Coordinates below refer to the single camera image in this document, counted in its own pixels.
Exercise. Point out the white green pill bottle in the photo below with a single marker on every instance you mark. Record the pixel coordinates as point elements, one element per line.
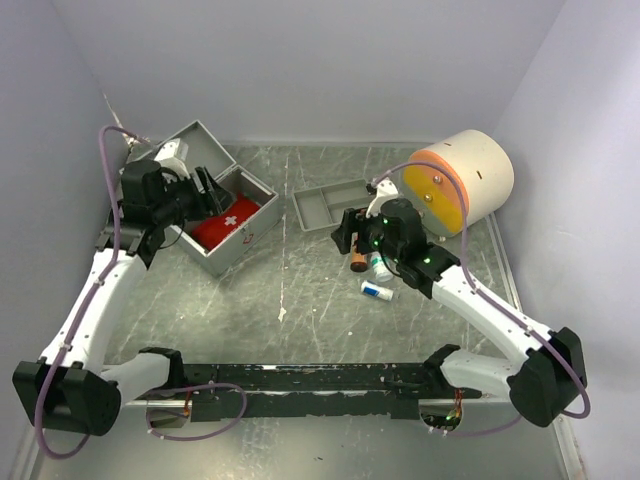
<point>381,272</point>

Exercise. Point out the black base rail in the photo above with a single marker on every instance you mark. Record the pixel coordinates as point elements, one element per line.
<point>395,390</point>

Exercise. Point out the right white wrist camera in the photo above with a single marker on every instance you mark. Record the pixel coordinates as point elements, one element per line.
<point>385,191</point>

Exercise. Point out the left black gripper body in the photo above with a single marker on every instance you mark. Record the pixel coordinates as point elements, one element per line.
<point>187,201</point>

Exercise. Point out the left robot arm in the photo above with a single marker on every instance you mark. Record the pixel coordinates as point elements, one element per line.
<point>67,388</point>

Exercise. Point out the beige cylinder drum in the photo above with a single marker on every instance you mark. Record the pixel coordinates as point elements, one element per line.
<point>458,180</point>

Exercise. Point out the grey storage case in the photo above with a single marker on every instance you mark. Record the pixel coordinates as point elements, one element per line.
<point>148,215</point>

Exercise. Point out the orange brown bottle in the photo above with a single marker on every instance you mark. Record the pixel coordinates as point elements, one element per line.
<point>358,261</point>

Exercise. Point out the white blue tube bottle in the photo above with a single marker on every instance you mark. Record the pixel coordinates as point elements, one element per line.
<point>373,290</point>

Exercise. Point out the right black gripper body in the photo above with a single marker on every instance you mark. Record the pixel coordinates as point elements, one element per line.
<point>370,234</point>

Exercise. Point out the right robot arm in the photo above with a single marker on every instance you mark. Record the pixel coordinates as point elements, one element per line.
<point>543,371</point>

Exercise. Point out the red first aid pouch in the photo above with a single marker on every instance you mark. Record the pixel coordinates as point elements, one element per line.
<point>213,231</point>

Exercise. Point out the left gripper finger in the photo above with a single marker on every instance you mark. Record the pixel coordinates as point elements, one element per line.
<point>204,187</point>
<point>224,199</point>

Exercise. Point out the grey divided tray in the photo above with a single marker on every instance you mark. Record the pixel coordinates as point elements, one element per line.
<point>322,207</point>

